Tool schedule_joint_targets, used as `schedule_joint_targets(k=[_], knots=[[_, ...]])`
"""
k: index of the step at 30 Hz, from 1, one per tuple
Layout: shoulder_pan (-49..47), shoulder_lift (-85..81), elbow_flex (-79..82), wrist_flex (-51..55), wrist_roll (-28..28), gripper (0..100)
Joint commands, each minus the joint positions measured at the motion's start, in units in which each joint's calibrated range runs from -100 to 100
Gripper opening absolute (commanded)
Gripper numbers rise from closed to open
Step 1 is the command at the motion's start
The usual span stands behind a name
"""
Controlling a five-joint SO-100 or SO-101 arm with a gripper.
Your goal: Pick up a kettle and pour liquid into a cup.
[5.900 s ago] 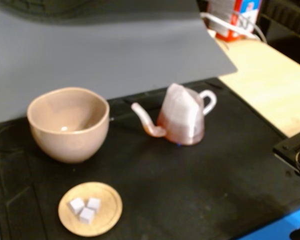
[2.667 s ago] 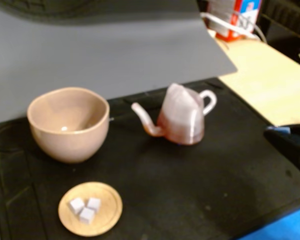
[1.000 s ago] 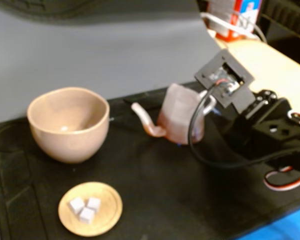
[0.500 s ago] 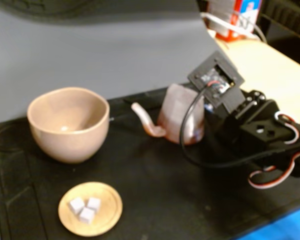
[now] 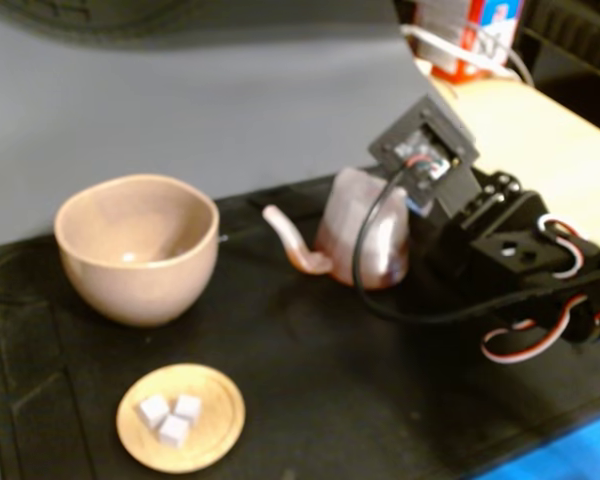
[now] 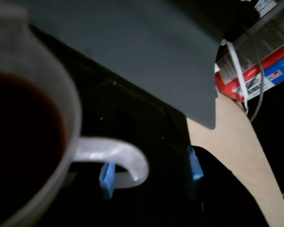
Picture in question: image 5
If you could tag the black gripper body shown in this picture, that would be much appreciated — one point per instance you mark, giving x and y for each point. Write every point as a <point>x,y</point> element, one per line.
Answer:
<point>461,231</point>

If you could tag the black gripper finger blue tape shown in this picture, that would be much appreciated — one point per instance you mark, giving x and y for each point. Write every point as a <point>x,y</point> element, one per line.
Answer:
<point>418,207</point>

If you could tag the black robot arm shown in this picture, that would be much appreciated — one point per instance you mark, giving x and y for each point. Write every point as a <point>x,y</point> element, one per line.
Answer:
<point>595,280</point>

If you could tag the beige ceramic cup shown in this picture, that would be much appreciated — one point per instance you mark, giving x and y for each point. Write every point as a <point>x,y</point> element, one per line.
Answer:
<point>140,295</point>

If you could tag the black work mat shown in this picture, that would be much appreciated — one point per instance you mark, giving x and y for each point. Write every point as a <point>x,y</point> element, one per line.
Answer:
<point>330,375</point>

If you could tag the red blue carton box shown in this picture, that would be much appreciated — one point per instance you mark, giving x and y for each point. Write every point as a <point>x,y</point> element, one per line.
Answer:
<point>485,15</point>

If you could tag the black slatted furniture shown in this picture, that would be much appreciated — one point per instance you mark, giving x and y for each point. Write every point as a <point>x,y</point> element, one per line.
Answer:
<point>575,40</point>

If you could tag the blue sheet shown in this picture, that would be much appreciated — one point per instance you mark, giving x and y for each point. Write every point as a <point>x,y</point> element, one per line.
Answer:
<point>580,455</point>

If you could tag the round wooden plate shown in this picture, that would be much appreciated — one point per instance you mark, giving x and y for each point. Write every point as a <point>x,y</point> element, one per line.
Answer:
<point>215,400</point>

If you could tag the white sugar cube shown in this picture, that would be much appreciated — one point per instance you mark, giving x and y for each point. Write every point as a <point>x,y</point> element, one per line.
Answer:
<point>187,407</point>
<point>174,431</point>
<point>152,411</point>

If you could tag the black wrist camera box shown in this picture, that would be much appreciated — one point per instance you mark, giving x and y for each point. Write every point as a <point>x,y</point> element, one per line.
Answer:
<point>420,135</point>

